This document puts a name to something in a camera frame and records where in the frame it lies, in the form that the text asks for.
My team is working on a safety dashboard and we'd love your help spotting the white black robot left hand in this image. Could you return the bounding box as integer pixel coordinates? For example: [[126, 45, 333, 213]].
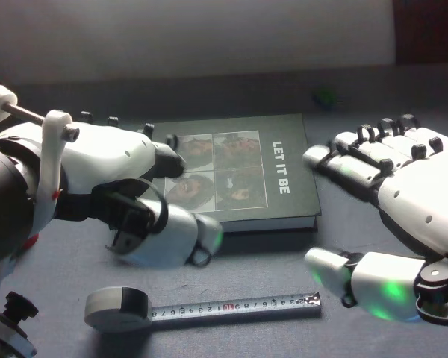
[[0, 110, 225, 269]]

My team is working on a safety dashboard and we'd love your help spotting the black Let It Be album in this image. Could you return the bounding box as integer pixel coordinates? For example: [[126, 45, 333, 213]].
[[145, 113, 322, 234]]

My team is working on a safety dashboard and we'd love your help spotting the green toy cylinder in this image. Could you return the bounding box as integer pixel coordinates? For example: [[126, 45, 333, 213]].
[[311, 87, 337, 112]]

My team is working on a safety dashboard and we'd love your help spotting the grey tablecloth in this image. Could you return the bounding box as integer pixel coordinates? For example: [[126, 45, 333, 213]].
[[0, 63, 448, 358]]

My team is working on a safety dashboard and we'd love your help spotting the dark brown panel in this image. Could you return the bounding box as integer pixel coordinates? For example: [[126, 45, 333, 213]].
[[391, 0, 448, 67]]

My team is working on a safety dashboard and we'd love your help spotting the white backdrop sheet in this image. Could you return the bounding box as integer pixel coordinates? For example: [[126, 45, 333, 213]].
[[0, 0, 396, 85]]

